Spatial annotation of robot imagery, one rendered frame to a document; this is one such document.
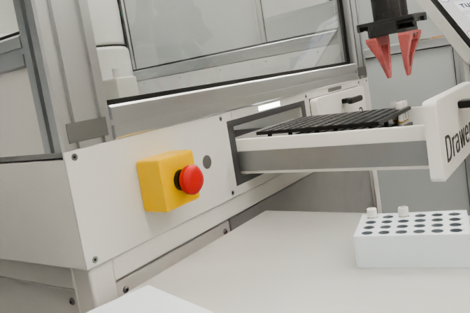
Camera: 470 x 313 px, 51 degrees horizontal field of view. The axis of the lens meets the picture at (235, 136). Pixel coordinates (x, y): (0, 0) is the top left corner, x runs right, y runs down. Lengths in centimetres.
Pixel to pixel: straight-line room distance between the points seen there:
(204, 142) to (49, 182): 26
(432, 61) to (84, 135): 213
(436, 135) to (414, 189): 200
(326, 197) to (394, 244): 61
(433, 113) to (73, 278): 51
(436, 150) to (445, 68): 188
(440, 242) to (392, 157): 19
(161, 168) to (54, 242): 16
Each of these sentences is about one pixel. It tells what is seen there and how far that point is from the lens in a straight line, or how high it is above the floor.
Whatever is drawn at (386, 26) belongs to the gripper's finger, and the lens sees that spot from 87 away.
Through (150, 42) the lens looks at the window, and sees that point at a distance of 75.
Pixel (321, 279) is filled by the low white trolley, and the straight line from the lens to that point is 59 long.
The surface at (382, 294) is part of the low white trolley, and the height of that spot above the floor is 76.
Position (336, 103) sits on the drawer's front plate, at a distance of 119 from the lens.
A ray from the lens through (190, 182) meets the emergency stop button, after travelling 65.
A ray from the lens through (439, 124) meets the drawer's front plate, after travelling 71.
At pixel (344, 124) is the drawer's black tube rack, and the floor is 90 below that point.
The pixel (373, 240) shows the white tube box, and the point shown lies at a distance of 59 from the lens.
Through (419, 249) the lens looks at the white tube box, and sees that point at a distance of 59.
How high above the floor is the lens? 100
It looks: 6 degrees down
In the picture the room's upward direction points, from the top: 9 degrees counter-clockwise
